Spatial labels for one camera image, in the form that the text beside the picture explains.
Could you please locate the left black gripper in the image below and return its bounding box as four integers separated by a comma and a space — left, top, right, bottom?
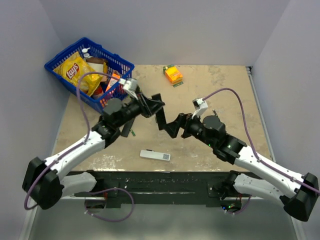
116, 90, 165, 128

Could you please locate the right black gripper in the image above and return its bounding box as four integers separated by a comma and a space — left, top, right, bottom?
162, 110, 216, 148

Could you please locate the black remote control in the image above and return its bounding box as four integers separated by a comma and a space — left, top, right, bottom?
120, 118, 135, 138
155, 108, 167, 131

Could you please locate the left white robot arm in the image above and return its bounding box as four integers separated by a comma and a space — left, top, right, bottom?
22, 93, 165, 210

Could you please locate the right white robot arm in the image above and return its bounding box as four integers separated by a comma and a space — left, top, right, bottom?
163, 113, 320, 222

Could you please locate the white remote control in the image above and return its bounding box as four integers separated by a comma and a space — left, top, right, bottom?
139, 149, 171, 162

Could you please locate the orange sponge pack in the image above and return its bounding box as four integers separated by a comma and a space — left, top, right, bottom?
162, 64, 183, 87

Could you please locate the orange white carton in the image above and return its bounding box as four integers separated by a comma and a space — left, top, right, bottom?
105, 70, 121, 92

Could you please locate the blue plastic basket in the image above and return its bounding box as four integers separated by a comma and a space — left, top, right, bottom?
44, 37, 135, 113

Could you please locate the brown white snack package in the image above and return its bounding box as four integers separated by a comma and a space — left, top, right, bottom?
85, 57, 109, 74

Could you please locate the white pump bottle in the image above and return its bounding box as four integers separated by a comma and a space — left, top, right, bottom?
81, 47, 92, 61

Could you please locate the yellow Lays chips bag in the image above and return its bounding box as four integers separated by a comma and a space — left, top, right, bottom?
53, 51, 103, 97

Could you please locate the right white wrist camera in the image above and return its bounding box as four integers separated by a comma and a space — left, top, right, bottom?
191, 98, 208, 119

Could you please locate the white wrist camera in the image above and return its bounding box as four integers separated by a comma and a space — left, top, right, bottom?
191, 98, 208, 119
118, 78, 138, 99

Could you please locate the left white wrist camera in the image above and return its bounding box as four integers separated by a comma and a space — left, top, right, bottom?
118, 78, 138, 99

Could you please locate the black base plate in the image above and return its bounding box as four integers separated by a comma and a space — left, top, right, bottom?
75, 170, 240, 208

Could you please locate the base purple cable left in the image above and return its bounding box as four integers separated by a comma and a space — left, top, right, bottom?
83, 187, 135, 223

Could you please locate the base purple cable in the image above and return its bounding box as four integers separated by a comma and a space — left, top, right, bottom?
83, 187, 135, 223
223, 194, 252, 216

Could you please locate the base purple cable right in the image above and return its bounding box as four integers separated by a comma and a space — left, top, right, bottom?
223, 194, 252, 216

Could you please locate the aluminium frame rail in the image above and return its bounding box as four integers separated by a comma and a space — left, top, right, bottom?
20, 197, 108, 240

